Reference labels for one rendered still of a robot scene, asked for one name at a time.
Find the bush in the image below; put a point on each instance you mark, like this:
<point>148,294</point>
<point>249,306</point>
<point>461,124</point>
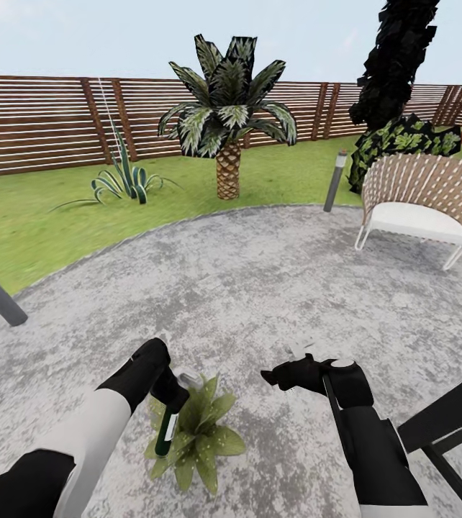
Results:
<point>135,183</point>
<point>227,100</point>
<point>404,136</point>

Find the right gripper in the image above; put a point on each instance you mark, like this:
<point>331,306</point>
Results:
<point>290,374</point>

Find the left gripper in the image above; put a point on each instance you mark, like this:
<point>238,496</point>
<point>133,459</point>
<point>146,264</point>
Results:
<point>172,394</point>

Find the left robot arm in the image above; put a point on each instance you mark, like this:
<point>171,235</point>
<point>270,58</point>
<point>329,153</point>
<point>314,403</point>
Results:
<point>55,477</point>

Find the insectifuge atomizer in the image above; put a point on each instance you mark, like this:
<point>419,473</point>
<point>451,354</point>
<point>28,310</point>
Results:
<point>167,432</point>

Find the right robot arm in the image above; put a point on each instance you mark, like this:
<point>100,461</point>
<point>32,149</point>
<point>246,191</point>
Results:
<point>383,483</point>

